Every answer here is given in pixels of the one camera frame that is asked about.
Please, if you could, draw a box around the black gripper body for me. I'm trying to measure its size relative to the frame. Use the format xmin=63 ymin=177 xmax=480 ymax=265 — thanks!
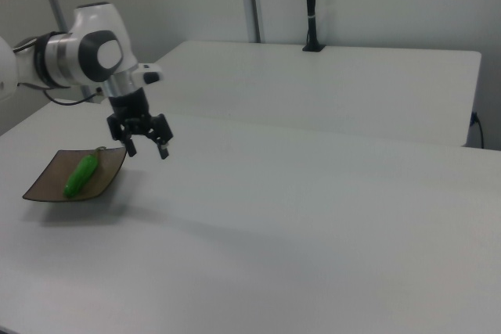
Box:
xmin=106 ymin=89 xmax=174 ymax=144

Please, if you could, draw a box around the green chili pepper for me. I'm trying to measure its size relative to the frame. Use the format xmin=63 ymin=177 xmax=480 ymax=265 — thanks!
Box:
xmin=63 ymin=145 xmax=107 ymax=199

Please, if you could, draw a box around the brown square ceramic plate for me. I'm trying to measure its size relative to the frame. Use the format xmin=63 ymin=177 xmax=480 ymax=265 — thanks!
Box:
xmin=22 ymin=147 xmax=128 ymax=203

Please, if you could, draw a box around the white side table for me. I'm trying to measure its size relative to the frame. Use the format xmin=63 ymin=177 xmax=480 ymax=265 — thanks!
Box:
xmin=150 ymin=39 xmax=482 ymax=149

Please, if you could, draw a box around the black pole with white band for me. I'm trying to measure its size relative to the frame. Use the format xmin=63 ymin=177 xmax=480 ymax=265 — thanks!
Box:
xmin=302 ymin=0 xmax=326 ymax=53

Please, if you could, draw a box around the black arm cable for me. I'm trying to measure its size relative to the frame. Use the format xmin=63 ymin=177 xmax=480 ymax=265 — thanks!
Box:
xmin=13 ymin=36 xmax=106 ymax=106

